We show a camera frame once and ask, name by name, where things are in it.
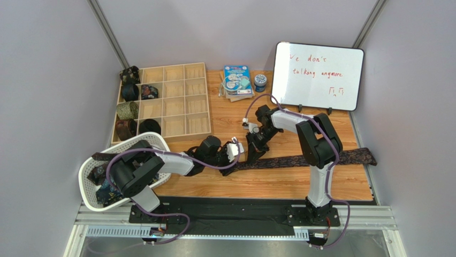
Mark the dark blue paisley tie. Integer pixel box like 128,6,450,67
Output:
237,148,377,171

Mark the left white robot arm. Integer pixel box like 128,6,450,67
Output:
106,136,244,213

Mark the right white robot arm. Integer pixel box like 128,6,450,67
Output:
246,105,343,224

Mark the small blue round tin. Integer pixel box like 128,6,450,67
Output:
254,74,267,93

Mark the blue book stack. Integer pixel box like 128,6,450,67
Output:
218,65,254,102

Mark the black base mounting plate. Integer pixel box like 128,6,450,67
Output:
128,196,341,236

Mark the wooden compartment tray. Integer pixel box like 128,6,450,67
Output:
134,62,212,142

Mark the white whiteboard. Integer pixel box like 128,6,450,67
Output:
271,42,364,111

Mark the rolled black tie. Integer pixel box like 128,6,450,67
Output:
138,119,161,134

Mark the rolled dark patterned tie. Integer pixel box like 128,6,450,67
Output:
141,84,159,100

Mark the rolled brown tie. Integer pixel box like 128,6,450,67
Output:
115,119,137,141

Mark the rolled olive green tie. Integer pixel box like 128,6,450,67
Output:
116,101,139,120

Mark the rolled navy tie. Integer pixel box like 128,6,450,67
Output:
120,84,139,102

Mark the blue floral tie in basket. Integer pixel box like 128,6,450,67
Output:
96,179,124,207

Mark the dark brown tie in basket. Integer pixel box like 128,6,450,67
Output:
87,152,117,186

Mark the rolled dark floral tie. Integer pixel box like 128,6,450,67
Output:
119,66,141,85

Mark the white plastic basket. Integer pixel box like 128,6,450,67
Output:
78,132,170,212

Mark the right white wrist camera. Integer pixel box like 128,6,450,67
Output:
242,118,260,133

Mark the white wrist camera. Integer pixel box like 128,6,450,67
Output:
226,137,245,162
242,118,260,133

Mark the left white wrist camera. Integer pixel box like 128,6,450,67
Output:
226,137,245,162

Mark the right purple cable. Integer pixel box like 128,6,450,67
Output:
244,93,351,249

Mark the purple cable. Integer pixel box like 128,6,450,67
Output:
105,140,243,247
244,93,351,249

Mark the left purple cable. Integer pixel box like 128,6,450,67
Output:
105,140,243,247

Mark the aluminium frame rail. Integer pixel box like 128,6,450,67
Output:
64,197,406,256

